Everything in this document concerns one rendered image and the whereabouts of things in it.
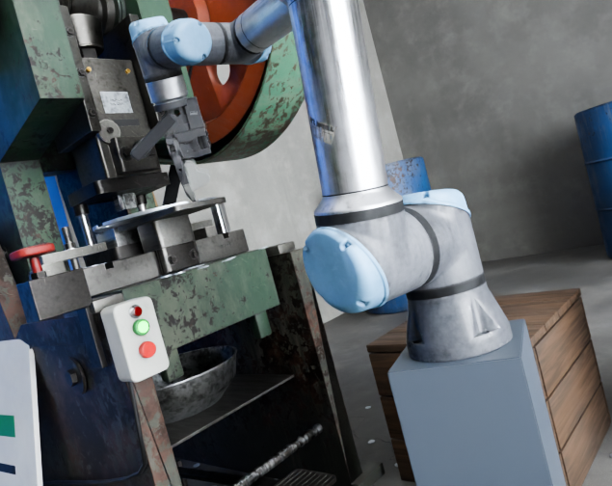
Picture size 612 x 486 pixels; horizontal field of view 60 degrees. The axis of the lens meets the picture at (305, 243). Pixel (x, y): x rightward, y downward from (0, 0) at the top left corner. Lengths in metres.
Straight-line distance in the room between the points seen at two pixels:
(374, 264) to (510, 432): 0.29
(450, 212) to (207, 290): 0.62
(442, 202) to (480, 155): 3.60
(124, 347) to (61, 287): 0.16
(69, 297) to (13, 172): 0.55
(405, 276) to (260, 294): 0.66
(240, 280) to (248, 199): 1.97
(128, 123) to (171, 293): 0.45
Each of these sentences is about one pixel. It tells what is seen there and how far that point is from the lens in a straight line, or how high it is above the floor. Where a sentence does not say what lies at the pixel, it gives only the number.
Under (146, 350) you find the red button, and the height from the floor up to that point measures 0.54.
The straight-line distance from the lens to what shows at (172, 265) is 1.22.
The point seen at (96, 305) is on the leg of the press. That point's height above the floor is 0.63.
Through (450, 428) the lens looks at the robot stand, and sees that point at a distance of 0.79.
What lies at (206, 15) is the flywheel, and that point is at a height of 1.31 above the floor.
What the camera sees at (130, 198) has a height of 0.85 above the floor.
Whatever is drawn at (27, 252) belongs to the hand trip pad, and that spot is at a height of 0.75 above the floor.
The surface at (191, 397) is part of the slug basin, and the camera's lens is 1.27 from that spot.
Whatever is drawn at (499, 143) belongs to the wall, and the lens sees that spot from 4.28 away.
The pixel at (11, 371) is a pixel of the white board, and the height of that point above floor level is 0.52.
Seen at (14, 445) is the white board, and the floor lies 0.35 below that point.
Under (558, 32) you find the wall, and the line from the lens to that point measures 4.19.
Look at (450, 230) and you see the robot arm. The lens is 0.74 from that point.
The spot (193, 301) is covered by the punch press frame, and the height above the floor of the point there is 0.58.
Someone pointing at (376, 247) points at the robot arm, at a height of 0.63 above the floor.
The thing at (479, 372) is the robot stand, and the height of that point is 0.44.
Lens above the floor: 0.69
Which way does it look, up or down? 2 degrees down
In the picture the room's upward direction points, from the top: 15 degrees counter-clockwise
